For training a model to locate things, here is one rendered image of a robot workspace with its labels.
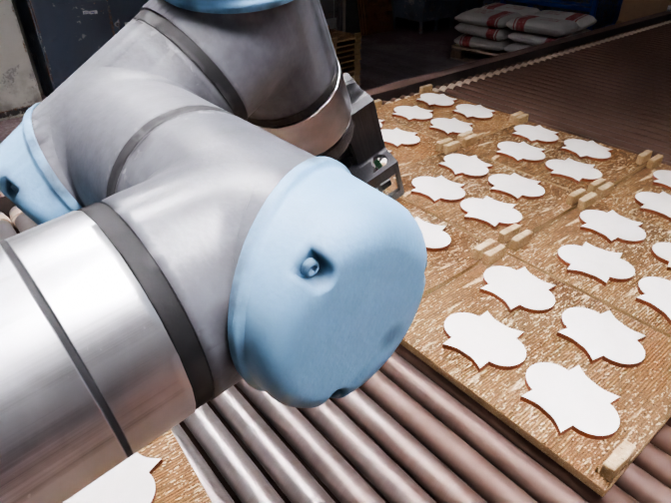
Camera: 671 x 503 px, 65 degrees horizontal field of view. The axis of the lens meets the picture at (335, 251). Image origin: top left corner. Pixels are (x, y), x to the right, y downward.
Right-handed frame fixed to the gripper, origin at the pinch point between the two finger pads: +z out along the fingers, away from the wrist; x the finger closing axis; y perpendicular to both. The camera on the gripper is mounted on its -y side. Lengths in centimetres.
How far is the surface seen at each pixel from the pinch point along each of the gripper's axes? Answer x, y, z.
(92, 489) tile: -0.2, -41.2, 14.2
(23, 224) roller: 75, -52, 42
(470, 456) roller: -21.8, -0.2, 30.2
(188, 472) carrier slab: -4.1, -31.4, 18.8
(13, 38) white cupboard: 420, -91, 197
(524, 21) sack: 282, 313, 370
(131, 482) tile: -1.9, -37.1, 15.6
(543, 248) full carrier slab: 3, 39, 59
